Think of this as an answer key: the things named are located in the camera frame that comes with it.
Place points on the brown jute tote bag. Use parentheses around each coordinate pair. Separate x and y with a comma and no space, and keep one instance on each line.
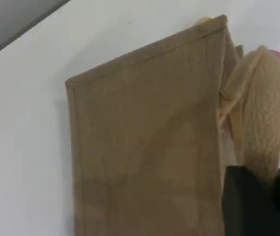
(142,135)

